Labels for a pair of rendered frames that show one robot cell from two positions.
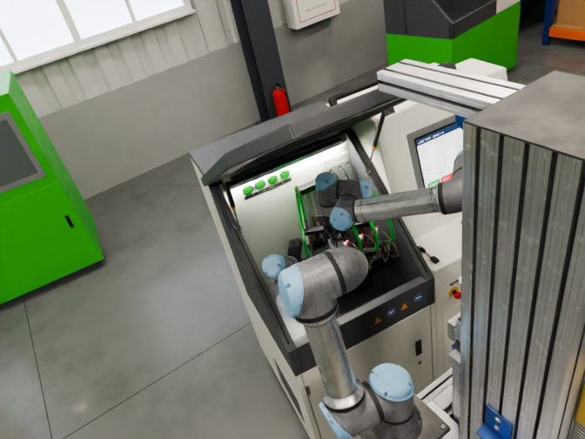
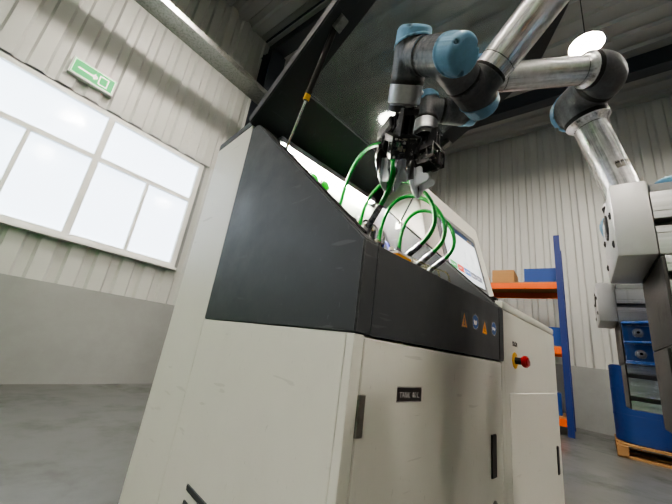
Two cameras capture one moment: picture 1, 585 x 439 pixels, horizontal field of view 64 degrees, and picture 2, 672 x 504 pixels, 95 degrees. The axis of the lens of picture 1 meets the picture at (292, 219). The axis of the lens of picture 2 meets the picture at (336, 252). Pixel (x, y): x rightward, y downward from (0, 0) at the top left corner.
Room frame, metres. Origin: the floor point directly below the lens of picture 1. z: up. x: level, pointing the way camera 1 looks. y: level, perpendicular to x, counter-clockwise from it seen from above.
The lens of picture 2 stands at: (0.79, 0.41, 0.77)
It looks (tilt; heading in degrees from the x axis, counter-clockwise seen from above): 17 degrees up; 334
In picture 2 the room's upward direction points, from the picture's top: 8 degrees clockwise
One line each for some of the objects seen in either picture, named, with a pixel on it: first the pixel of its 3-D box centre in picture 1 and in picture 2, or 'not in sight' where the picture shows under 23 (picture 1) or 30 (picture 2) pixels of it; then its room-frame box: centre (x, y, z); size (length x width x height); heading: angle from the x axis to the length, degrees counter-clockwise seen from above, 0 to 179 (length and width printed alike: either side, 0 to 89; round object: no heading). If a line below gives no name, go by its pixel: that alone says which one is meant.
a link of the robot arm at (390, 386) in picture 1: (390, 391); not in sight; (0.78, -0.15, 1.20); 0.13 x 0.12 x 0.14; 104
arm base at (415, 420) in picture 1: (395, 413); not in sight; (0.78, -0.16, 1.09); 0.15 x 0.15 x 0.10
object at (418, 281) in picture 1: (363, 322); (445, 316); (1.33, -0.18, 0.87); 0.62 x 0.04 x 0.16; 107
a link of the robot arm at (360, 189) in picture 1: (353, 193); (460, 109); (1.34, -0.22, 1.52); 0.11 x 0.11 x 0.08; 61
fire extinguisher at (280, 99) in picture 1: (282, 104); not in sight; (5.32, -0.21, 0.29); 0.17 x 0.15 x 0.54; 115
